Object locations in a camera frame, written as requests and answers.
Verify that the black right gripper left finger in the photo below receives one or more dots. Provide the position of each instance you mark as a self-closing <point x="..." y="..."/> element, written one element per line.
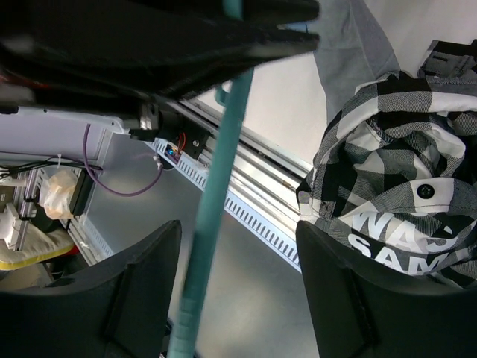
<point x="115" y="308"/>

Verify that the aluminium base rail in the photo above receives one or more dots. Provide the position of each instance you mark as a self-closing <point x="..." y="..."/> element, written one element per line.
<point x="264" y="175"/>

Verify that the grey shirt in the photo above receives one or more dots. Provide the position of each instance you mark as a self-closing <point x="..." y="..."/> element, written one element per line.
<point x="352" y="50"/>

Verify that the teal plastic hanger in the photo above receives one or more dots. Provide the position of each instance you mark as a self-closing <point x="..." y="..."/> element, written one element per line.
<point x="208" y="221"/>

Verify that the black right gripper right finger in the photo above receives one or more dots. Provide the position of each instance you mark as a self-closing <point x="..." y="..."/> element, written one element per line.
<point x="360" y="308"/>

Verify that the white slotted cable duct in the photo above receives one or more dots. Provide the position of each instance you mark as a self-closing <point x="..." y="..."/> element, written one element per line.
<point x="240" y="203"/>

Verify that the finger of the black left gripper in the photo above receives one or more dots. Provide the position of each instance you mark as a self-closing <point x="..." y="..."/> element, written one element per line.
<point x="173" y="49"/>

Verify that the black white checked shirt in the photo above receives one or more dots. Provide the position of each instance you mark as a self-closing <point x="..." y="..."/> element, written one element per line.
<point x="395" y="175"/>

